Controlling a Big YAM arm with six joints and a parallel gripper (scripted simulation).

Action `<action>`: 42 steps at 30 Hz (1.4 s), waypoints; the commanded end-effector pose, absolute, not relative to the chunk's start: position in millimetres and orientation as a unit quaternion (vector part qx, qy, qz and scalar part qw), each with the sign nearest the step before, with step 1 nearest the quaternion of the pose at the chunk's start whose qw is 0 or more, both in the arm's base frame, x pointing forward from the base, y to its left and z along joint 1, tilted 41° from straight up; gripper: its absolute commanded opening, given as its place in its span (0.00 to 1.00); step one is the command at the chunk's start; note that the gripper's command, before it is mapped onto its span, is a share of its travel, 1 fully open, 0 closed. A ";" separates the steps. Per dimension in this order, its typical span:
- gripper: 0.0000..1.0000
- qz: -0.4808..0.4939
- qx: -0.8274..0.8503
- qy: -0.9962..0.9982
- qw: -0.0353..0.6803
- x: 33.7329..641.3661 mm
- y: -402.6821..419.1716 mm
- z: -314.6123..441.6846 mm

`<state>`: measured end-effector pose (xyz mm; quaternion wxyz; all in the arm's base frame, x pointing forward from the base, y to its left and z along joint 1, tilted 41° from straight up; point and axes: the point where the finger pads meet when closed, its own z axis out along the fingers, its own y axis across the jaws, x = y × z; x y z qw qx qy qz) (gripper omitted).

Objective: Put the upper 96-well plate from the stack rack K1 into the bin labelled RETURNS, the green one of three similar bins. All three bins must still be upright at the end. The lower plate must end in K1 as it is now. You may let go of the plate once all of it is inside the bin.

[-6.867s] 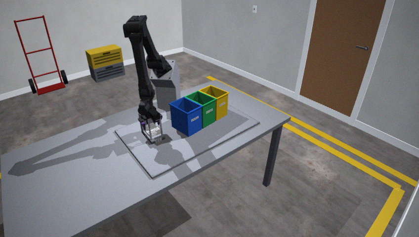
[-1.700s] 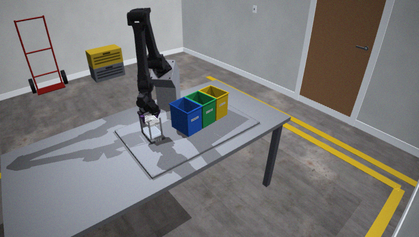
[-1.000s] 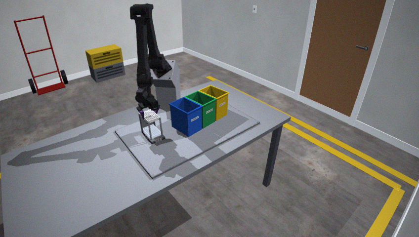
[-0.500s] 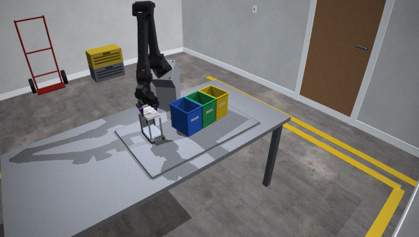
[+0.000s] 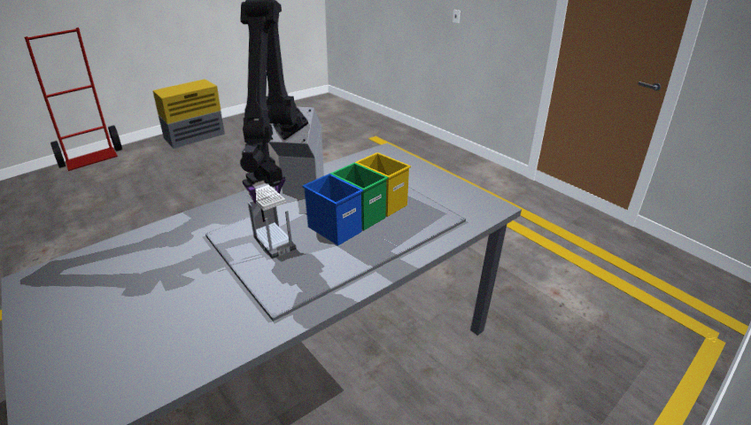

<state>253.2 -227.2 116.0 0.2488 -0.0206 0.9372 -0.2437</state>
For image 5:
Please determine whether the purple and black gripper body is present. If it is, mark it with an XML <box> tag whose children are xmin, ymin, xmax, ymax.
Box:
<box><xmin>243</xmin><ymin>159</ymin><xmax>270</xmax><ymax>187</ymax></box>

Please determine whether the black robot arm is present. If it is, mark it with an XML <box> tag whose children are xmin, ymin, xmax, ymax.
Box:
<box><xmin>240</xmin><ymin>0</ymin><xmax>308</xmax><ymax>187</ymax></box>

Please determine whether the white well plate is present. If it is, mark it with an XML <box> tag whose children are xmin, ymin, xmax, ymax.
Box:
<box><xmin>256</xmin><ymin>185</ymin><xmax>286</xmax><ymax>211</ymax></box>

